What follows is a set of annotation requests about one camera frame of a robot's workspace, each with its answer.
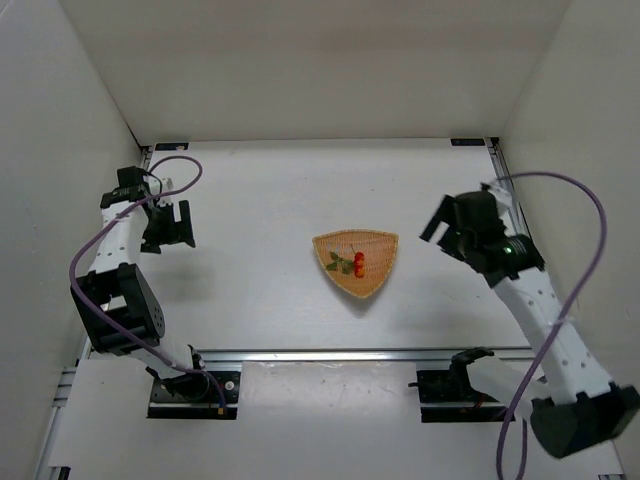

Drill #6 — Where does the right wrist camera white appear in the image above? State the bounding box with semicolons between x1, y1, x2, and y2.
481;179;513;215

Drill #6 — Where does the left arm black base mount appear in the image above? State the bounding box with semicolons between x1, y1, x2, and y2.
147;371;241;420

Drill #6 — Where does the aluminium frame rail left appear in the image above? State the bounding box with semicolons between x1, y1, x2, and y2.
37;144;154;480

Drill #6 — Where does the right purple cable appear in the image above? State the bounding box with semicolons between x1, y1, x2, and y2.
492;172;609;480

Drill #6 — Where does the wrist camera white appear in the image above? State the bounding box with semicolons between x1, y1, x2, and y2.
147;175;174;208
481;179;513;215

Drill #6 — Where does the aluminium frame rail front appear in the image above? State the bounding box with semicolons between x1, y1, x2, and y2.
74;347;576;371

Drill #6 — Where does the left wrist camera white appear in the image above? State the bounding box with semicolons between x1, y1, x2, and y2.
147;175;174;208

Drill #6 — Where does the cherry sprig with green leaves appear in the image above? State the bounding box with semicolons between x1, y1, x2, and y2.
325;246;365;278

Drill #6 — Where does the aluminium frame rail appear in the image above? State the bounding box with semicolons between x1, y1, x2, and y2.
37;144;154;480
487;137;576;361
74;347;576;371

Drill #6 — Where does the purple cable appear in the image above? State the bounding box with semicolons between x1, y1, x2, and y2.
68;155;226;416
492;172;609;480

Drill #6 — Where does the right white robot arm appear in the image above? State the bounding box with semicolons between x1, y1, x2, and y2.
420;185;639;459

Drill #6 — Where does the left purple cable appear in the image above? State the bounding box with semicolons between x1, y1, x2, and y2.
68;155;226;416

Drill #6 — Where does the aluminium frame rail right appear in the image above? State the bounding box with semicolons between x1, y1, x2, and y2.
487;137;576;361

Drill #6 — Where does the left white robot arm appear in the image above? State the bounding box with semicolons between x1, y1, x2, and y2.
71;166;204;383

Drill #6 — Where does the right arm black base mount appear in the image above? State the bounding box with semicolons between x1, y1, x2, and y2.
408;370;507;424

